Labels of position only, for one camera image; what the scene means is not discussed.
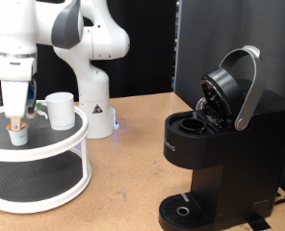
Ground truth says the aluminium frame post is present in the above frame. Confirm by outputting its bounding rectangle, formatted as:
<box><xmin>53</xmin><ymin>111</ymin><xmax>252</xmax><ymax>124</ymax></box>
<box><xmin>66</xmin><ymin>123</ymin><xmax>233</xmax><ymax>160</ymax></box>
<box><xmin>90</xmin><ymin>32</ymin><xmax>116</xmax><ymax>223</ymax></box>
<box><xmin>172</xmin><ymin>0</ymin><xmax>184</xmax><ymax>94</ymax></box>

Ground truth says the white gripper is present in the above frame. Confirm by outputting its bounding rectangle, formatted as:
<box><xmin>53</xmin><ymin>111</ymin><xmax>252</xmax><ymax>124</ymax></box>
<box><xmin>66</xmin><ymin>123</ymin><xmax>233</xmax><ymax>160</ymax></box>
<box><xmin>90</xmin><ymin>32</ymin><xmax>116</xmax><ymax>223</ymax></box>
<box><xmin>0</xmin><ymin>57</ymin><xmax>38</xmax><ymax>131</ymax></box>

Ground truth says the white two-tier turntable shelf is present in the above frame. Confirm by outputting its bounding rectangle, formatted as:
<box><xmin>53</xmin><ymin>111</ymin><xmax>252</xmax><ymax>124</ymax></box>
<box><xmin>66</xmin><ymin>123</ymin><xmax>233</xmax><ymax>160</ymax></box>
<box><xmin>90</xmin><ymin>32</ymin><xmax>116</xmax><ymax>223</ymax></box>
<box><xmin>0</xmin><ymin>99</ymin><xmax>92</xmax><ymax>215</ymax></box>

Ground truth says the orange-lidded white coffee pod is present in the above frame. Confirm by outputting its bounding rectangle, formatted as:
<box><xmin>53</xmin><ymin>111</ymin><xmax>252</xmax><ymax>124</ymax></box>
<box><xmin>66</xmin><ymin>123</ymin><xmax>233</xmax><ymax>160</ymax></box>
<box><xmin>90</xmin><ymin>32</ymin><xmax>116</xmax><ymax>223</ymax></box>
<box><xmin>6</xmin><ymin>121</ymin><xmax>31</xmax><ymax>147</ymax></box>

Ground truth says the black Keurig coffee machine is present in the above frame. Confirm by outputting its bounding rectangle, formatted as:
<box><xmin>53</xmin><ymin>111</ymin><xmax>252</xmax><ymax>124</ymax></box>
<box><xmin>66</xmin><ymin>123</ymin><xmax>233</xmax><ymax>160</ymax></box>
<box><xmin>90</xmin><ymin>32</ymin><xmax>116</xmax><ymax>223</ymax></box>
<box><xmin>158</xmin><ymin>44</ymin><xmax>285</xmax><ymax>231</ymax></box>

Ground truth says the black power cord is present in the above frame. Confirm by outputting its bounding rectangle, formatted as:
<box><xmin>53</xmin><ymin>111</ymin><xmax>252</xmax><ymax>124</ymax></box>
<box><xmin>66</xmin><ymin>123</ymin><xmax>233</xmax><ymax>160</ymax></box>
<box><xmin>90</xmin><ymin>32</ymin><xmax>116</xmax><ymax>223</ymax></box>
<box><xmin>272</xmin><ymin>192</ymin><xmax>285</xmax><ymax>206</ymax></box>

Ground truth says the white mug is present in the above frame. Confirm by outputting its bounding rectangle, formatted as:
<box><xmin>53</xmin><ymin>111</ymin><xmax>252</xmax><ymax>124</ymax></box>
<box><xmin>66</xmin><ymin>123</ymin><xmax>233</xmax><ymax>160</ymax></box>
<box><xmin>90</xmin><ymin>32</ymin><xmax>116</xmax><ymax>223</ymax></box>
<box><xmin>36</xmin><ymin>91</ymin><xmax>76</xmax><ymax>131</ymax></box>

